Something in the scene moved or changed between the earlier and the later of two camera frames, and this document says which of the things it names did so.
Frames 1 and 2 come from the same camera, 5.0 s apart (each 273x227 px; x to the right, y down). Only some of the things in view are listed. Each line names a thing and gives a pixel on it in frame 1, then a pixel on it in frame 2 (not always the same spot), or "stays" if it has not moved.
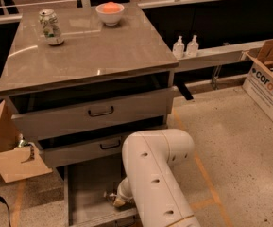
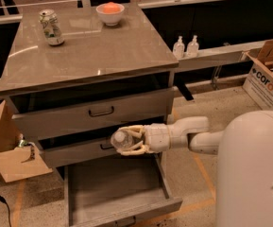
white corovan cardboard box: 266,81 stays
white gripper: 122,193 to 156,137
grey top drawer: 139,107 stays
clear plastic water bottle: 110,196 to 122,139
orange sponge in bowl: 110,8 stays
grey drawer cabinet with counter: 81,78 stays
